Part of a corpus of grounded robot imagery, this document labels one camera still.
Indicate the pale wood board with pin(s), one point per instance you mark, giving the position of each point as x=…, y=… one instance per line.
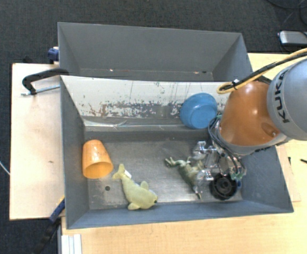
x=35, y=141

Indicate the blue bowl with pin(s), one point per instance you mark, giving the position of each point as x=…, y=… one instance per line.
x=198, y=111

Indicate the grey metal bin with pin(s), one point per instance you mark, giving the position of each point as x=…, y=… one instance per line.
x=148, y=168

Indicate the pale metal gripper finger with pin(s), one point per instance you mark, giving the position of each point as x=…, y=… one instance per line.
x=203, y=151
x=204, y=176

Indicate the yellow-green plush whale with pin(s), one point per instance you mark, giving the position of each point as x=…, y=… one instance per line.
x=137, y=193

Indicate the green toy dinosaur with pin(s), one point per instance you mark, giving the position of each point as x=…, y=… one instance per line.
x=187, y=169

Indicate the orange cup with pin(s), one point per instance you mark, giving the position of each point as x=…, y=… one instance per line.
x=96, y=159

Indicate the black cylinder on white bracket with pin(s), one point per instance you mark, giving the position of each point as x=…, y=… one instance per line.
x=223, y=186

